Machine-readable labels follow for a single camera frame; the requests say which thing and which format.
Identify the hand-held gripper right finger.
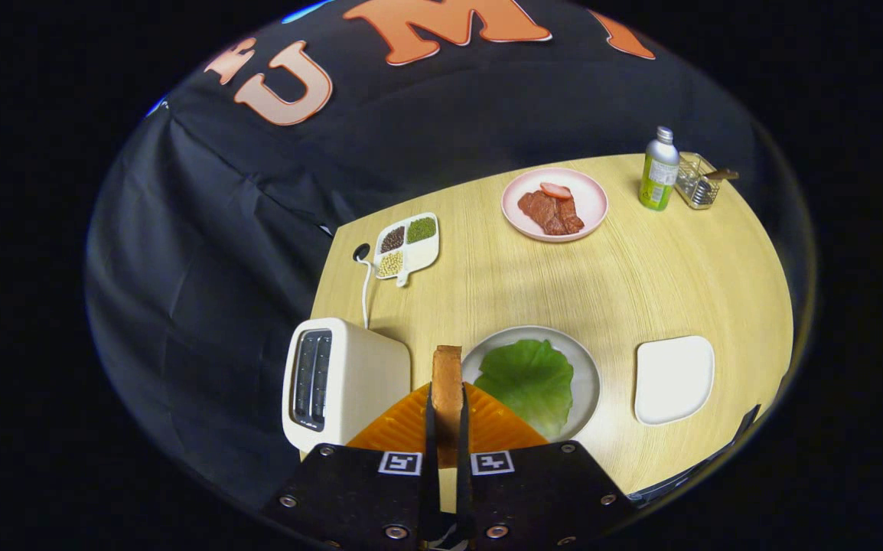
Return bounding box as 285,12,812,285
457,381,637,550

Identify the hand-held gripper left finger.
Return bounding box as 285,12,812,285
262,383,442,550

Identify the toasted bread slice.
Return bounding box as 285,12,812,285
432,344,464,469

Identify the green lettuce leaf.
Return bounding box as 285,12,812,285
474,339,575,441

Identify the white toaster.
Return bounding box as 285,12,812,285
282,317,412,454

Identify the round white plate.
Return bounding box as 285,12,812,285
461,326,601,443

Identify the white divided dish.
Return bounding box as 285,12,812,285
373,212,441,288

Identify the square white plate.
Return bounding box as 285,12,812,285
634,335,715,426

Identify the pink plate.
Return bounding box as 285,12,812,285
501,168,609,243

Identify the silver bottle with green label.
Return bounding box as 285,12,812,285
638,126,681,212

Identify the white power cable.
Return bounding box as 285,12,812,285
356,253,381,330

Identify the metal wire basket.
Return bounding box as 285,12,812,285
674,152,722,210

